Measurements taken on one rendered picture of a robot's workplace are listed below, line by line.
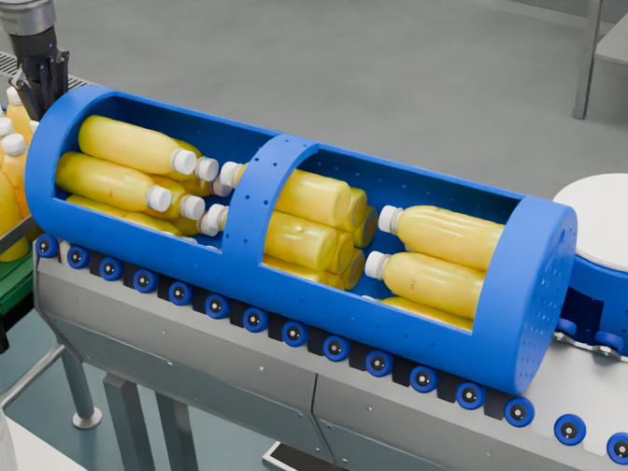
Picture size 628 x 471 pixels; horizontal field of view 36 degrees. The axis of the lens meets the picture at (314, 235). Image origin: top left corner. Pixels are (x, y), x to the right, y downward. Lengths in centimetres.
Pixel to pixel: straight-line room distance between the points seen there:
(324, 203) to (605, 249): 48
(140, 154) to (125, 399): 60
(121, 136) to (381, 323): 56
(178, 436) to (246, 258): 90
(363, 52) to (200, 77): 76
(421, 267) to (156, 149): 50
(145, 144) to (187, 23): 331
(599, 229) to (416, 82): 266
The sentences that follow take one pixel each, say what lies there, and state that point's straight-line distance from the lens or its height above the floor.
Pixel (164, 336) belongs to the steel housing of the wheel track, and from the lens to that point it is 172.
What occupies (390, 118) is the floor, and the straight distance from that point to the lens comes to 399.
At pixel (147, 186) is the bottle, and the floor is 113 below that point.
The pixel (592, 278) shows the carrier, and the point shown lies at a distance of 163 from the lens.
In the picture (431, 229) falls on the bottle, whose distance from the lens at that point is 139.
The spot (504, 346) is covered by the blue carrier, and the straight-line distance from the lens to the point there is 132.
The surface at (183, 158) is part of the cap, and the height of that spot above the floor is 118.
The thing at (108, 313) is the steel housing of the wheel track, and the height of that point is 87.
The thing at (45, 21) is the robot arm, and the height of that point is 138.
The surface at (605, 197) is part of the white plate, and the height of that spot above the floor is 104.
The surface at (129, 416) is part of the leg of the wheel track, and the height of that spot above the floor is 54.
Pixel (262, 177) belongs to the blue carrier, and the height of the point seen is 122.
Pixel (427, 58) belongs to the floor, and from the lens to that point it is 446.
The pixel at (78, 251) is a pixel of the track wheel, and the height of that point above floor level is 97.
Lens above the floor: 202
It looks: 37 degrees down
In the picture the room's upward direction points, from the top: 3 degrees counter-clockwise
